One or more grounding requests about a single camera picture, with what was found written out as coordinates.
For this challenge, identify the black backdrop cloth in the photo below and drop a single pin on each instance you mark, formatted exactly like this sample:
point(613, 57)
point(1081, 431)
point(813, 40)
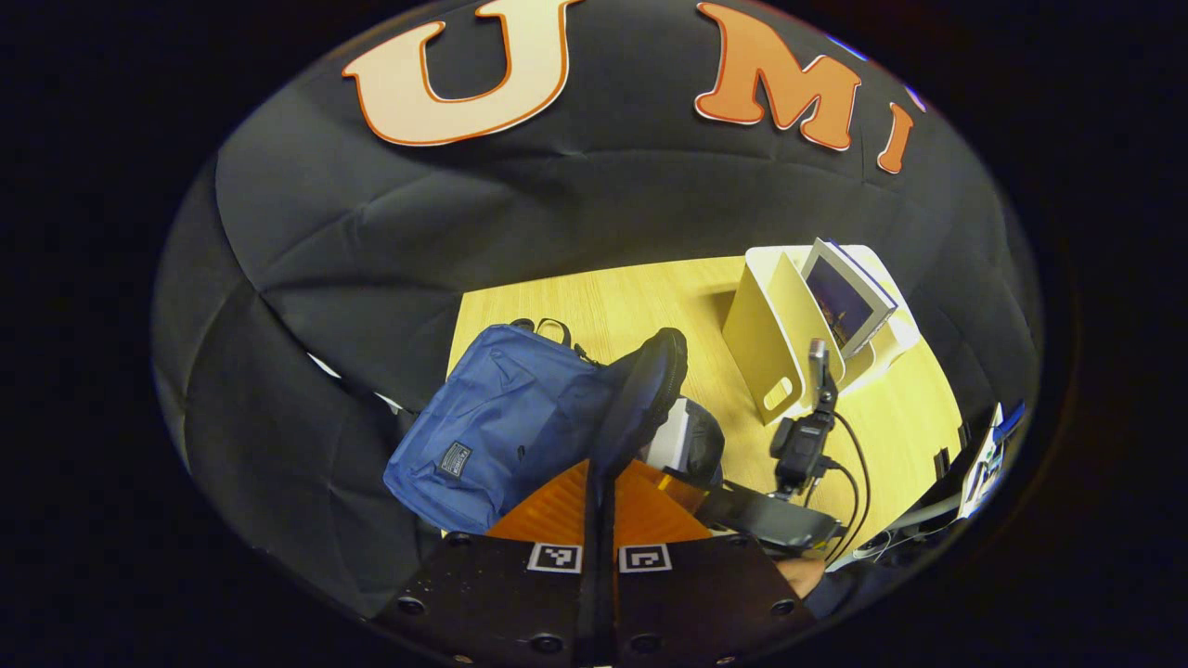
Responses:
point(557, 204)

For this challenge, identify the black cloth panel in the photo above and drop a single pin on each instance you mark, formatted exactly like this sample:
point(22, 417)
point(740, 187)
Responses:
point(278, 445)

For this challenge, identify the blue schoolbag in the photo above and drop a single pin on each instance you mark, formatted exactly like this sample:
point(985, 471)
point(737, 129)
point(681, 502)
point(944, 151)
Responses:
point(501, 417)

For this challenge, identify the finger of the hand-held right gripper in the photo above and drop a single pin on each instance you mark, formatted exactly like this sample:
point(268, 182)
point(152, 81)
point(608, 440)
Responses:
point(780, 521)

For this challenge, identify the blue white cover book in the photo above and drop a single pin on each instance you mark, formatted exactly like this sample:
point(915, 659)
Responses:
point(840, 306)

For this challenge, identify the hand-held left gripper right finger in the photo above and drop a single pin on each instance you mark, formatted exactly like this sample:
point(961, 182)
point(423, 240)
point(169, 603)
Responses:
point(705, 594)

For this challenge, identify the white bookshelf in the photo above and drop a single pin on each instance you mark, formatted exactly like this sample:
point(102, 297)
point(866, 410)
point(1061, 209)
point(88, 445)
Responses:
point(766, 343)

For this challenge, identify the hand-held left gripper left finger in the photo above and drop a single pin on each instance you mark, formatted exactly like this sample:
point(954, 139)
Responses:
point(492, 594)

